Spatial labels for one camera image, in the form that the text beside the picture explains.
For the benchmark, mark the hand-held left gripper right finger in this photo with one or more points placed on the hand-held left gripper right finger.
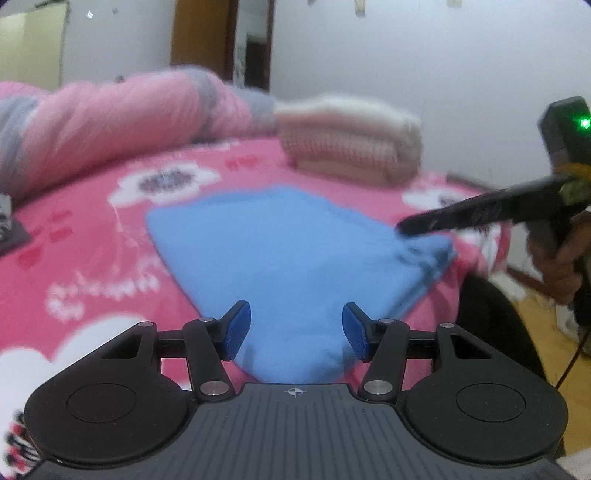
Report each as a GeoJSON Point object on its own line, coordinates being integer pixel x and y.
{"type": "Point", "coordinates": [355, 330]}

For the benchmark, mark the wooden door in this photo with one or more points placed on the wooden door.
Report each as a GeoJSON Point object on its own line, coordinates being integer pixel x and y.
{"type": "Point", "coordinates": [198, 32]}

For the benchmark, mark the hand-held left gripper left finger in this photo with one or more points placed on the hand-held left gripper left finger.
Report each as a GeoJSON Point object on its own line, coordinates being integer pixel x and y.
{"type": "Point", "coordinates": [238, 330]}

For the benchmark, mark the peach folded garment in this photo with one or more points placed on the peach folded garment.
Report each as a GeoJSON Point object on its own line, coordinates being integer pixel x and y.
{"type": "Point", "coordinates": [351, 170]}

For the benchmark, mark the pale yellow cabinet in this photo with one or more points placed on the pale yellow cabinet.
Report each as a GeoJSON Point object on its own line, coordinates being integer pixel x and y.
{"type": "Point", "coordinates": [27, 46]}

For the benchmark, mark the pink grey quilt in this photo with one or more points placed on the pink grey quilt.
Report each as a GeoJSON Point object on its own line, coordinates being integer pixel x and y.
{"type": "Point", "coordinates": [115, 120]}

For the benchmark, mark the person's right hand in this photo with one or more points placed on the person's right hand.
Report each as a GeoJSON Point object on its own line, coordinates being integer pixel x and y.
{"type": "Point", "coordinates": [565, 272]}

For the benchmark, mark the pink floral bed sheet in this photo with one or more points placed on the pink floral bed sheet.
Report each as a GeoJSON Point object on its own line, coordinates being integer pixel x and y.
{"type": "Point", "coordinates": [258, 161]}

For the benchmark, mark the grey folded garment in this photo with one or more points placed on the grey folded garment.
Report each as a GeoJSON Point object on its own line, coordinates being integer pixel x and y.
{"type": "Point", "coordinates": [14, 237]}

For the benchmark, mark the cream folded garment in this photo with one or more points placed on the cream folded garment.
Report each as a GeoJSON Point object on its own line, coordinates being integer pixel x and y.
{"type": "Point", "coordinates": [351, 108]}

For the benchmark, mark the blue t-shirt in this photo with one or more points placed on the blue t-shirt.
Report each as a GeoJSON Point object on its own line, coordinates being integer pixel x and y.
{"type": "Point", "coordinates": [277, 258]}

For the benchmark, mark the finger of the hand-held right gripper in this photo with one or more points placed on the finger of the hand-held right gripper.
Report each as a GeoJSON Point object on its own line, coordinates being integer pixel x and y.
{"type": "Point", "coordinates": [461, 214]}

